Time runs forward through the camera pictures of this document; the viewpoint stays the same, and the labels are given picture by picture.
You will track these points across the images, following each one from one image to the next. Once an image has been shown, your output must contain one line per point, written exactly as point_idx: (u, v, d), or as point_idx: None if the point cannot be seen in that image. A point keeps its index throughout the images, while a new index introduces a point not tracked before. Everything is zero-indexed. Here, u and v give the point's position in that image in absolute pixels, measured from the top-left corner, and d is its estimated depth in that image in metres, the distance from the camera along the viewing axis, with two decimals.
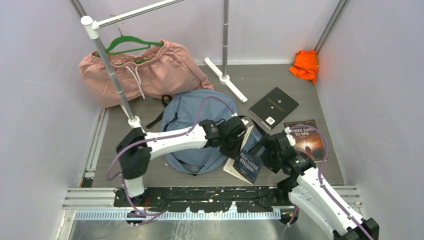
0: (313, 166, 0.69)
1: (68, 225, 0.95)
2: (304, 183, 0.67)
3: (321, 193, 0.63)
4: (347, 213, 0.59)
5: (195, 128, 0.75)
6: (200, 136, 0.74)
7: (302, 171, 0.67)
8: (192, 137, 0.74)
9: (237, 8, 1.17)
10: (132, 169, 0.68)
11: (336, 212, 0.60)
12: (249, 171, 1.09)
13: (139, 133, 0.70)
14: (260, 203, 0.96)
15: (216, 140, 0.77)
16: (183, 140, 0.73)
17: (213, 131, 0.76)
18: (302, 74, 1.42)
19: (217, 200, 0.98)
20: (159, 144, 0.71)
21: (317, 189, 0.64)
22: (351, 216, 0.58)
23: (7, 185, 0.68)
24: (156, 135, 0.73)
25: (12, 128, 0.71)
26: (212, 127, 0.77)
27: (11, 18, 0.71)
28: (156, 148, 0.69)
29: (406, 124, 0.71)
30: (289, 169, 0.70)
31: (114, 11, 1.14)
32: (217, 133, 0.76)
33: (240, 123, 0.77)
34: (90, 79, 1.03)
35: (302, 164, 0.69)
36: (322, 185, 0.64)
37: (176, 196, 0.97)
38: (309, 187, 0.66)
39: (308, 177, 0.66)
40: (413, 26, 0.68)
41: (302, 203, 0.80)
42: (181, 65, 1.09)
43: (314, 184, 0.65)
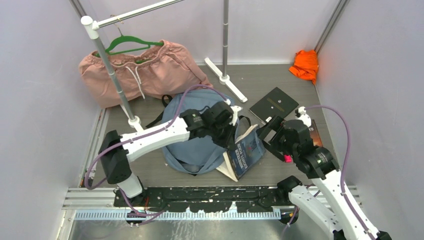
0: (336, 169, 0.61)
1: (69, 225, 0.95)
2: (323, 187, 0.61)
3: (340, 202, 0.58)
4: (365, 227, 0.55)
5: (175, 121, 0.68)
6: (181, 129, 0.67)
7: (323, 175, 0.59)
8: (172, 131, 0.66)
9: (237, 9, 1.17)
10: (114, 174, 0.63)
11: (353, 225, 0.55)
12: (239, 165, 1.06)
13: (113, 136, 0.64)
14: (260, 204, 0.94)
15: (201, 130, 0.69)
16: (164, 135, 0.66)
17: (195, 121, 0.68)
18: (302, 74, 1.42)
19: (217, 200, 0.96)
20: (136, 144, 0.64)
21: (336, 196, 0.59)
22: (369, 231, 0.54)
23: (7, 185, 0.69)
24: (132, 136, 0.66)
25: (12, 127, 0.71)
26: (194, 116, 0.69)
27: (11, 18, 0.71)
28: (133, 149, 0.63)
29: (406, 124, 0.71)
30: (308, 166, 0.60)
31: (114, 11, 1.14)
32: (201, 122, 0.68)
33: (226, 108, 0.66)
34: (90, 79, 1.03)
35: (323, 164, 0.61)
36: (343, 193, 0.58)
37: (175, 196, 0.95)
38: (327, 192, 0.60)
39: (329, 182, 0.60)
40: (413, 26, 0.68)
41: (301, 203, 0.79)
42: (181, 65, 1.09)
43: (335, 190, 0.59)
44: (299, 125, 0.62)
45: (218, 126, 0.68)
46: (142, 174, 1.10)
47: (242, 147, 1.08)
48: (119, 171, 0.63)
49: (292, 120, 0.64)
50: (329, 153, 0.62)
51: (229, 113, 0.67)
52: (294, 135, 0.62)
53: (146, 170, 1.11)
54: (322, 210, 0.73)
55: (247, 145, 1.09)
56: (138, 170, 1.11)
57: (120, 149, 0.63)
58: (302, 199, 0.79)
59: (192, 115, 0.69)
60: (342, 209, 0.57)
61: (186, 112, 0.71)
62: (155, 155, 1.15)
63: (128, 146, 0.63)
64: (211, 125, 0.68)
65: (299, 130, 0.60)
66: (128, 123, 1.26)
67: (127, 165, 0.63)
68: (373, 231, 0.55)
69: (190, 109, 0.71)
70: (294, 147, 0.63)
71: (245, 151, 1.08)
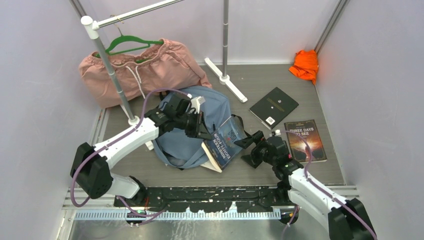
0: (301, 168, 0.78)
1: (69, 225, 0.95)
2: (294, 182, 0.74)
3: (308, 185, 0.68)
4: (331, 195, 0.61)
5: (143, 121, 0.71)
6: (149, 126, 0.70)
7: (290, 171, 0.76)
8: (142, 131, 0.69)
9: (237, 9, 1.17)
10: (95, 185, 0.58)
11: (322, 198, 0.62)
12: (220, 155, 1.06)
13: (85, 146, 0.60)
14: (260, 203, 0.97)
15: (167, 124, 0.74)
16: (136, 136, 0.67)
17: (160, 117, 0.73)
18: (302, 74, 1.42)
19: (217, 200, 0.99)
20: (112, 149, 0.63)
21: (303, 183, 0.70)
22: (335, 197, 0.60)
23: (8, 184, 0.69)
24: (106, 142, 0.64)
25: (11, 128, 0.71)
26: (158, 113, 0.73)
27: (11, 18, 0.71)
28: (111, 154, 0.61)
29: (406, 124, 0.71)
30: (282, 175, 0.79)
31: (114, 11, 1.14)
32: (165, 117, 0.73)
33: (182, 98, 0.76)
34: (90, 80, 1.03)
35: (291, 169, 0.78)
36: (308, 178, 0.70)
37: (175, 196, 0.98)
38: (298, 184, 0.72)
39: (295, 175, 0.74)
40: (413, 26, 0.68)
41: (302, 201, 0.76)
42: (181, 63, 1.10)
43: (301, 179, 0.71)
44: (279, 142, 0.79)
45: (181, 115, 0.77)
46: (142, 174, 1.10)
47: (220, 137, 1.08)
48: (100, 181, 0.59)
49: (274, 138, 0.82)
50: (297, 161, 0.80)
51: (187, 102, 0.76)
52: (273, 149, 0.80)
53: (146, 170, 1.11)
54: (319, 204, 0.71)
55: (224, 135, 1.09)
56: (138, 170, 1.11)
57: (96, 157, 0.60)
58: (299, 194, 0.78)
59: (156, 113, 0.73)
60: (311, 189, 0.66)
61: (149, 111, 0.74)
62: (155, 155, 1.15)
63: (105, 152, 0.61)
64: (175, 116, 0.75)
65: (277, 146, 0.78)
66: (128, 123, 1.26)
67: (109, 173, 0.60)
68: (340, 198, 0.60)
69: (152, 109, 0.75)
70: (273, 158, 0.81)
71: (224, 142, 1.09)
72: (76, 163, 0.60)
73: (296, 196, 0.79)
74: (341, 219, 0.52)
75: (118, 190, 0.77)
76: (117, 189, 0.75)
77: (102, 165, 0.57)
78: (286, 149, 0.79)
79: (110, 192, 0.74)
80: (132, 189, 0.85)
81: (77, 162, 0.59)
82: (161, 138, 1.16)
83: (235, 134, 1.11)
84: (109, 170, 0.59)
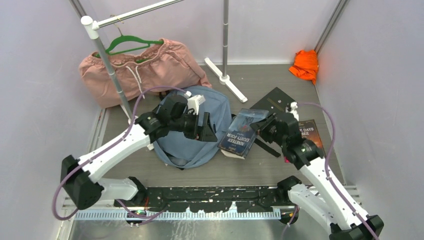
0: (321, 156, 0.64)
1: (68, 225, 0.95)
2: (309, 174, 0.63)
3: (327, 186, 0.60)
4: (353, 209, 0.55)
5: (131, 129, 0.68)
6: (138, 134, 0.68)
7: (308, 162, 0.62)
8: (130, 140, 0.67)
9: (237, 9, 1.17)
10: (81, 197, 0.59)
11: (341, 208, 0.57)
12: (239, 143, 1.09)
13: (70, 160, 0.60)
14: (260, 204, 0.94)
15: (159, 130, 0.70)
16: (124, 146, 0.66)
17: (151, 123, 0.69)
18: (302, 74, 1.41)
19: (217, 200, 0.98)
20: (97, 163, 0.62)
21: (322, 181, 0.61)
22: (357, 213, 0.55)
23: (8, 184, 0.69)
24: (89, 155, 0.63)
25: (12, 127, 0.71)
26: (149, 118, 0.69)
27: (11, 19, 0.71)
28: (94, 169, 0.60)
29: (406, 124, 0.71)
30: (294, 157, 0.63)
31: (114, 11, 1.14)
32: (156, 123, 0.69)
33: (177, 101, 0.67)
34: (90, 79, 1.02)
35: (308, 152, 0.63)
36: (328, 177, 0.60)
37: (175, 196, 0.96)
38: (313, 177, 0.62)
39: (314, 167, 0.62)
40: (413, 26, 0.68)
41: (301, 200, 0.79)
42: (181, 63, 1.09)
43: (319, 175, 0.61)
44: (290, 118, 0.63)
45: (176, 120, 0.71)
46: (142, 174, 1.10)
47: (234, 132, 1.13)
48: (86, 192, 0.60)
49: (283, 113, 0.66)
50: (313, 143, 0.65)
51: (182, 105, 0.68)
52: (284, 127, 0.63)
53: (146, 170, 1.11)
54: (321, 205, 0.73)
55: (239, 127, 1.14)
56: (138, 170, 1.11)
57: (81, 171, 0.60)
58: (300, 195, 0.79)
59: (147, 119, 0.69)
60: (331, 194, 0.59)
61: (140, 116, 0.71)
62: (155, 155, 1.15)
63: (88, 167, 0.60)
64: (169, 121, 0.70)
65: (288, 122, 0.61)
66: (128, 123, 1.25)
67: (94, 185, 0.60)
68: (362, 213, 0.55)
69: (146, 112, 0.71)
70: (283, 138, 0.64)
71: (239, 132, 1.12)
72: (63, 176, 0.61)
73: (297, 197, 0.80)
74: (358, 238, 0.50)
75: (116, 191, 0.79)
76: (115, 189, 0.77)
77: (84, 181, 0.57)
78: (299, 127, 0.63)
79: (108, 196, 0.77)
80: (129, 191, 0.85)
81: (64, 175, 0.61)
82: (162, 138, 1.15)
83: (250, 117, 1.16)
84: (93, 183, 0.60)
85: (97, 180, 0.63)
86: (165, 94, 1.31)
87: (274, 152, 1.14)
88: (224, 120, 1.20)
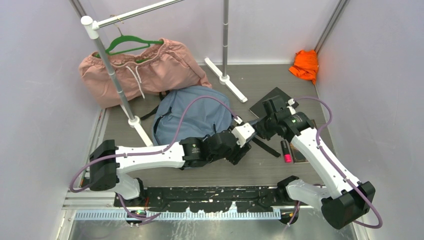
0: (312, 127, 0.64)
1: (69, 225, 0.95)
2: (300, 144, 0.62)
3: (318, 154, 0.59)
4: (343, 175, 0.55)
5: (173, 147, 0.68)
6: (177, 156, 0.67)
7: (298, 131, 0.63)
8: (168, 156, 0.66)
9: (236, 9, 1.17)
10: (98, 182, 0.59)
11: (332, 175, 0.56)
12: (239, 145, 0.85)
13: (109, 145, 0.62)
14: (260, 203, 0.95)
15: (196, 161, 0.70)
16: (159, 159, 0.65)
17: (194, 151, 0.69)
18: (302, 74, 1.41)
19: (217, 200, 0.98)
20: (130, 161, 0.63)
21: (313, 149, 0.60)
22: (347, 179, 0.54)
23: (8, 184, 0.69)
24: (128, 150, 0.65)
25: (11, 128, 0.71)
26: (193, 146, 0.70)
27: (11, 18, 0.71)
28: (124, 165, 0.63)
29: (406, 124, 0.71)
30: (284, 128, 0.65)
31: (114, 11, 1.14)
32: (198, 154, 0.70)
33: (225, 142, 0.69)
34: (90, 79, 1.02)
35: (299, 123, 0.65)
36: (319, 146, 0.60)
37: (175, 196, 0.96)
38: (304, 148, 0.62)
39: (304, 137, 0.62)
40: (413, 26, 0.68)
41: (296, 190, 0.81)
42: (181, 63, 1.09)
43: (310, 144, 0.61)
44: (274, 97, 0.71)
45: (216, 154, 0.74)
46: (142, 174, 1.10)
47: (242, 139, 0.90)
48: (104, 180, 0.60)
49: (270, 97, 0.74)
50: (304, 115, 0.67)
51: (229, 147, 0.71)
52: (269, 105, 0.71)
53: (146, 169, 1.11)
54: (314, 189, 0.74)
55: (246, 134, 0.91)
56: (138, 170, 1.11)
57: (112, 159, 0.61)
58: (296, 186, 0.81)
59: (191, 145, 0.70)
60: (320, 161, 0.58)
61: (186, 140, 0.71)
62: None
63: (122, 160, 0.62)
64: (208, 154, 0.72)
65: (272, 100, 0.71)
66: (128, 122, 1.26)
67: (115, 179, 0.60)
68: (353, 180, 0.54)
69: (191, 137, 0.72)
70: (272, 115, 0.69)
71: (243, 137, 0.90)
72: (96, 151, 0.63)
73: (293, 187, 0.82)
74: (349, 204, 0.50)
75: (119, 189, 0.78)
76: (125, 185, 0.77)
77: (109, 172, 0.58)
78: (284, 103, 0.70)
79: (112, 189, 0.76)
80: (132, 192, 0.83)
81: (97, 153, 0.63)
82: (161, 136, 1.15)
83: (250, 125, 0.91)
84: (115, 178, 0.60)
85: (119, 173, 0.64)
86: (166, 94, 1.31)
87: (274, 152, 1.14)
88: (224, 121, 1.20)
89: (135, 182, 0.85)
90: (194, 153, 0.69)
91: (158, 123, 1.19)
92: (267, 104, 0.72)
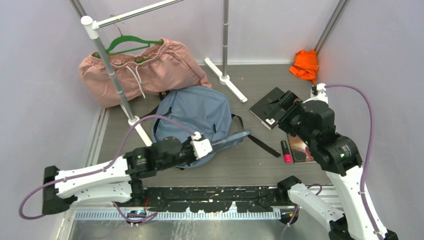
0: (359, 165, 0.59)
1: (69, 225, 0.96)
2: (340, 183, 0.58)
3: (356, 200, 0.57)
4: (376, 228, 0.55)
5: (116, 162, 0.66)
6: (121, 171, 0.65)
7: (344, 171, 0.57)
8: (110, 173, 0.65)
9: (236, 9, 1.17)
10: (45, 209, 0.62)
11: (364, 225, 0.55)
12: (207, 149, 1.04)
13: (48, 172, 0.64)
14: (260, 204, 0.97)
15: (144, 172, 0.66)
16: (101, 177, 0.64)
17: (139, 163, 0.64)
18: (302, 74, 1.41)
19: (217, 200, 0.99)
20: (69, 184, 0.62)
21: (353, 194, 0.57)
22: (379, 233, 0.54)
23: (8, 183, 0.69)
24: (68, 174, 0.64)
25: (11, 128, 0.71)
26: (139, 158, 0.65)
27: (11, 18, 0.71)
28: (63, 189, 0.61)
29: (407, 124, 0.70)
30: (328, 158, 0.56)
31: (114, 11, 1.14)
32: (144, 166, 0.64)
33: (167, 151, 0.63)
34: (90, 79, 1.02)
35: (347, 157, 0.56)
36: (361, 192, 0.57)
37: (175, 196, 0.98)
38: (343, 188, 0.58)
39: (348, 179, 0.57)
40: (413, 26, 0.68)
41: (300, 199, 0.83)
42: (181, 63, 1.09)
43: (352, 188, 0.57)
44: (322, 110, 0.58)
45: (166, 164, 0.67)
46: None
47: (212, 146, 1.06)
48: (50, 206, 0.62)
49: (315, 105, 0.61)
50: (352, 143, 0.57)
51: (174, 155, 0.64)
52: (316, 120, 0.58)
53: None
54: (319, 204, 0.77)
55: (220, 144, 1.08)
56: None
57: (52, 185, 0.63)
58: (300, 194, 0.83)
59: (137, 157, 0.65)
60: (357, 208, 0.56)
61: (132, 152, 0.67)
62: None
63: (61, 185, 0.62)
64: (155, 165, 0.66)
65: (324, 116, 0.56)
66: (128, 122, 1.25)
67: (60, 203, 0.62)
68: (382, 231, 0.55)
69: (138, 147, 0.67)
70: (315, 135, 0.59)
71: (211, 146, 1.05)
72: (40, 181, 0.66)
73: (296, 196, 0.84)
74: None
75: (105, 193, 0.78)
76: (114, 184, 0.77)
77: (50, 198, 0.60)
78: (334, 119, 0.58)
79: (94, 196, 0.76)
80: (121, 197, 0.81)
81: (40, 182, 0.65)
82: (161, 136, 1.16)
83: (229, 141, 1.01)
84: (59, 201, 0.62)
85: (66, 197, 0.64)
86: (166, 94, 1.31)
87: (274, 152, 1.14)
88: (224, 120, 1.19)
89: (118, 186, 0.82)
90: (138, 165, 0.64)
91: (158, 123, 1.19)
92: (315, 117, 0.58)
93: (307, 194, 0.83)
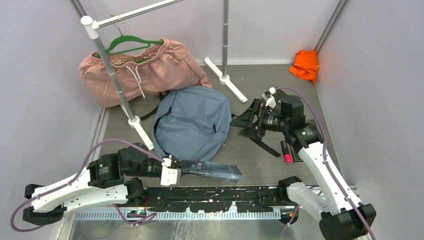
0: (321, 141, 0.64)
1: (69, 224, 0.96)
2: (305, 157, 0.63)
3: (322, 168, 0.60)
4: (345, 194, 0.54)
5: (81, 175, 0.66)
6: (84, 183, 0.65)
7: (306, 144, 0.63)
8: (75, 187, 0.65)
9: (236, 9, 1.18)
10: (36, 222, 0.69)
11: (334, 192, 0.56)
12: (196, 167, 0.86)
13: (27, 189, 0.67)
14: (260, 203, 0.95)
15: (109, 181, 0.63)
16: (68, 191, 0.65)
17: (102, 172, 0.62)
18: (302, 74, 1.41)
19: (217, 200, 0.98)
20: (42, 200, 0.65)
21: (319, 164, 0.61)
22: (348, 198, 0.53)
23: (8, 184, 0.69)
24: (41, 190, 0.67)
25: (11, 128, 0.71)
26: (102, 167, 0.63)
27: (11, 19, 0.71)
28: (38, 206, 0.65)
29: (406, 124, 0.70)
30: (294, 139, 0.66)
31: (114, 11, 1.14)
32: (109, 174, 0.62)
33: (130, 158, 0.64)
34: (90, 80, 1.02)
35: (309, 137, 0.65)
36: (325, 161, 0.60)
37: (175, 196, 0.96)
38: (310, 161, 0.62)
39: (311, 150, 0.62)
40: (413, 26, 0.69)
41: (296, 194, 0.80)
42: (181, 63, 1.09)
43: (317, 158, 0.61)
44: (296, 100, 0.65)
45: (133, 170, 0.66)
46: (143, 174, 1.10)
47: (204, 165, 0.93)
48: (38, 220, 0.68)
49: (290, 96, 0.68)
50: (315, 128, 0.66)
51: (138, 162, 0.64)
52: (289, 108, 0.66)
53: None
54: (315, 197, 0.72)
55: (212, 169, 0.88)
56: None
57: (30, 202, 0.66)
58: (297, 190, 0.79)
59: (99, 166, 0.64)
60: (324, 177, 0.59)
61: (95, 161, 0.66)
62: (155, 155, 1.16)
63: (35, 203, 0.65)
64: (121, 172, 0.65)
65: (294, 105, 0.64)
66: (128, 123, 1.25)
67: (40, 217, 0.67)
68: (354, 200, 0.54)
69: (106, 155, 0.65)
70: (287, 120, 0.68)
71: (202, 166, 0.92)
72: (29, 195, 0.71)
73: (293, 192, 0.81)
74: (346, 222, 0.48)
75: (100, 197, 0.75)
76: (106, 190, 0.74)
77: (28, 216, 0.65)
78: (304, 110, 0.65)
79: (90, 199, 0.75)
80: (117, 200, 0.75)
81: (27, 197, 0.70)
82: (161, 136, 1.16)
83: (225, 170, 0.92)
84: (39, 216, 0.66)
85: (48, 210, 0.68)
86: (165, 94, 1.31)
87: (274, 152, 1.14)
88: (224, 120, 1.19)
89: (111, 189, 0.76)
90: (101, 174, 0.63)
91: (158, 123, 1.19)
92: (285, 106, 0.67)
93: (303, 189, 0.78)
